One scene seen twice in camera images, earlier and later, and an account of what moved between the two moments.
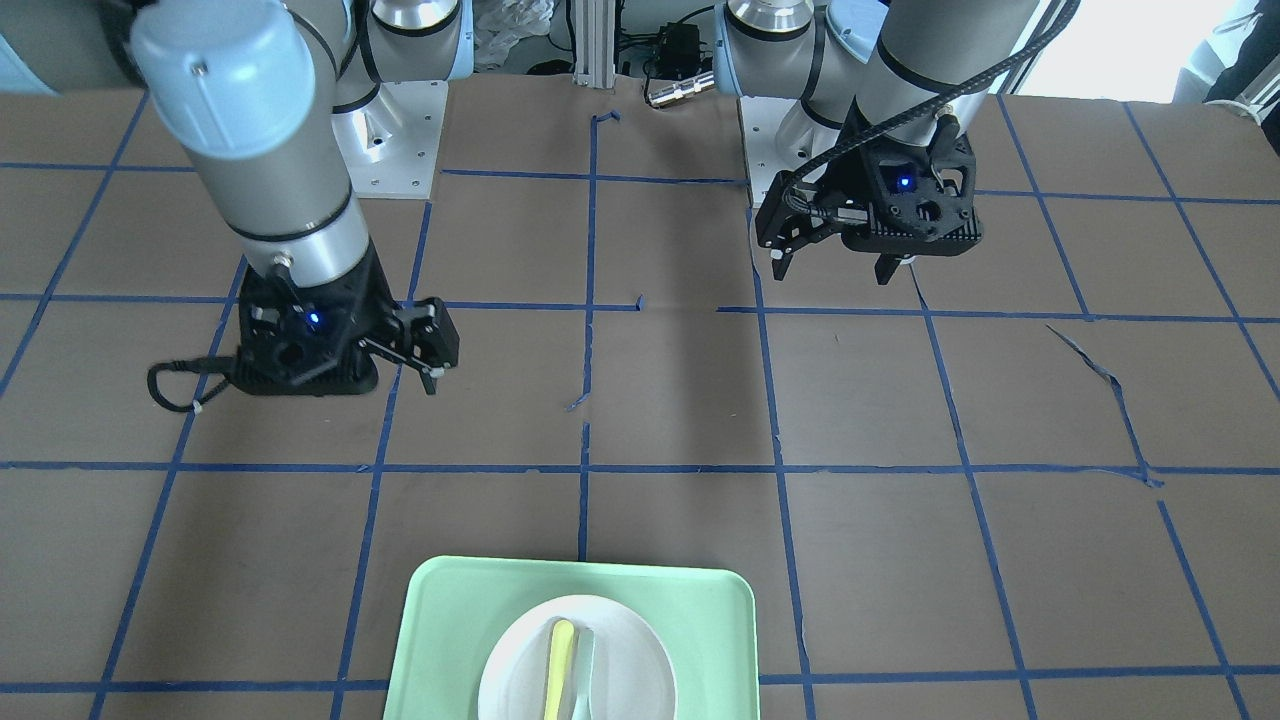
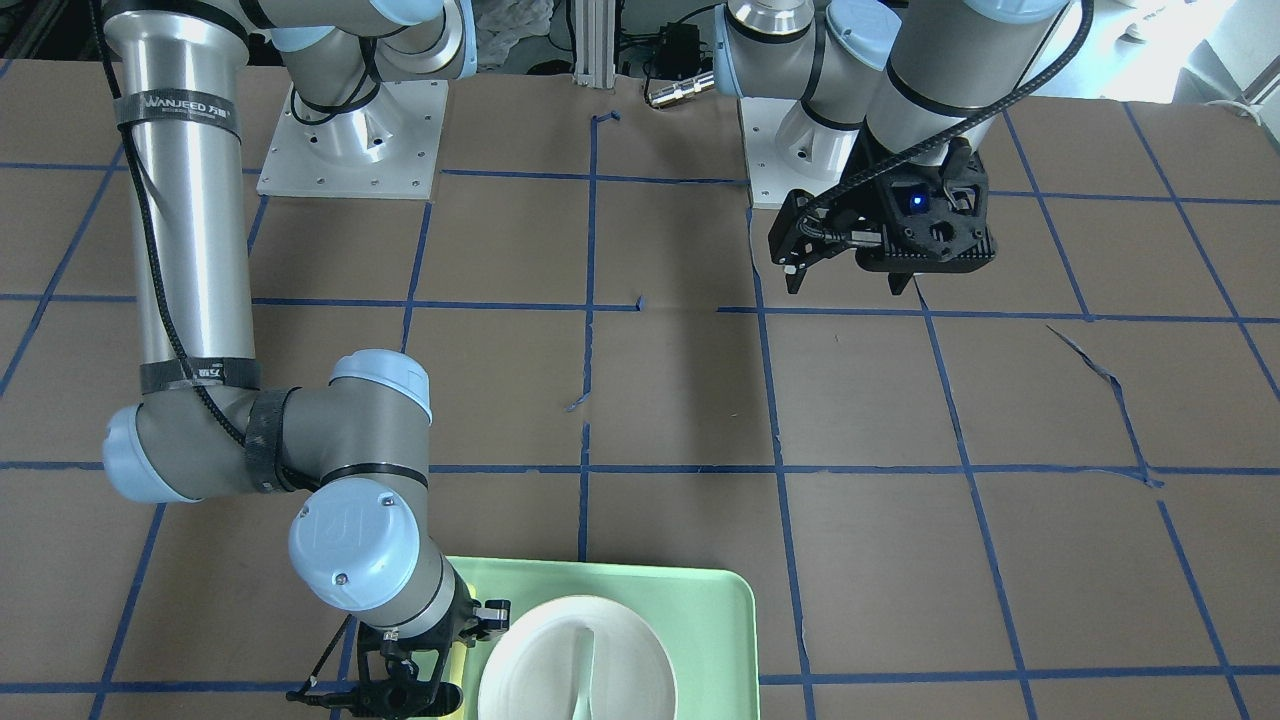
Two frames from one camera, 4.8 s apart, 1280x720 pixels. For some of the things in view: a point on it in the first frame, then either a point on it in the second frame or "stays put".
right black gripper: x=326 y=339 → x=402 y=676
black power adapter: x=678 y=51 stays put
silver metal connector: x=681 y=89 stays put
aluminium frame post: x=595 y=43 stays put
